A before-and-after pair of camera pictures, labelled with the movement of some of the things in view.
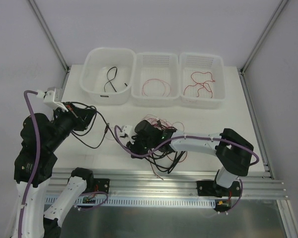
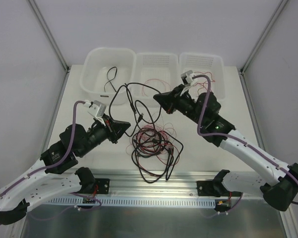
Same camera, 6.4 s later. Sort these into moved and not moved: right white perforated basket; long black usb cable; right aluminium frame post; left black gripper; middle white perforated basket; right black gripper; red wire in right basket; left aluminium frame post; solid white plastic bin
Moved: right black gripper; left black gripper; long black usb cable
Not moved: right white perforated basket; right aluminium frame post; middle white perforated basket; solid white plastic bin; left aluminium frame post; red wire in right basket
